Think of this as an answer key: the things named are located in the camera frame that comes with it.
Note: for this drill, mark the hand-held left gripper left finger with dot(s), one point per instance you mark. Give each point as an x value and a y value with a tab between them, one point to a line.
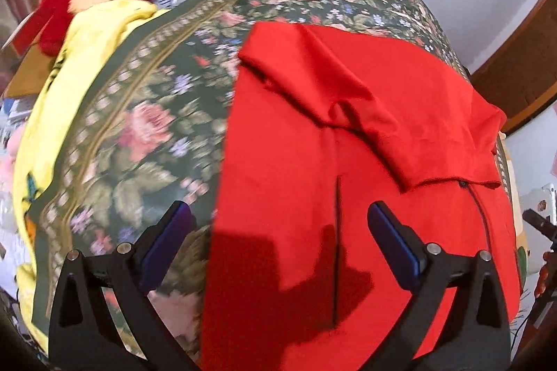
167	245

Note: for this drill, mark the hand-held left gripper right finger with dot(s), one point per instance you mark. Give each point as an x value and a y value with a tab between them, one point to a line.
394	242

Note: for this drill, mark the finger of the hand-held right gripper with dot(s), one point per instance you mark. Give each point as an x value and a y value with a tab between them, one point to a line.
539	225

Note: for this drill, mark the red zip jacket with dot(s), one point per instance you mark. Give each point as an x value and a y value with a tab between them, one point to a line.
304	136

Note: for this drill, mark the person's right hand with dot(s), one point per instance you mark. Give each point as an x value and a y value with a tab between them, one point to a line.
544	275

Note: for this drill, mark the floral bedspread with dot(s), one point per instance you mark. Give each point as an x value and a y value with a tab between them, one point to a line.
174	114

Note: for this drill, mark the wooden wardrobe with sliding door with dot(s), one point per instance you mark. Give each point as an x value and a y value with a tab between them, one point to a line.
522	71

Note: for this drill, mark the yellow cloth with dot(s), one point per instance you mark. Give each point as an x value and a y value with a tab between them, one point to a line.
87	49

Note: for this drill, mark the cardboard box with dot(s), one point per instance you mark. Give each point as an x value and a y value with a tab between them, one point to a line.
30	71

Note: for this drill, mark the red and white box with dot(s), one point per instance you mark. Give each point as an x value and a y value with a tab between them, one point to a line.
28	36

